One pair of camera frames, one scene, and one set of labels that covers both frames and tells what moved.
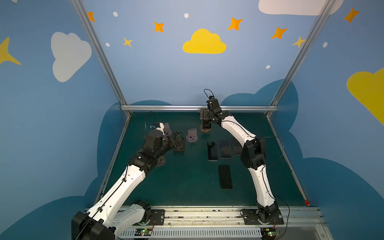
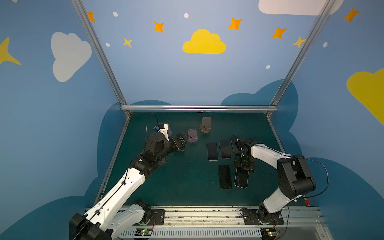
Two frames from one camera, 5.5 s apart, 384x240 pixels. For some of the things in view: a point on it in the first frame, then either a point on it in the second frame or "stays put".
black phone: x=206 y=124 -> x=241 y=177
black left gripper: x=176 y=141 stays put
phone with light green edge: x=212 y=151 stays put
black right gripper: x=204 y=116 -> x=244 y=163
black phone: x=225 y=176 stays put
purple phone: x=225 y=149 stays put
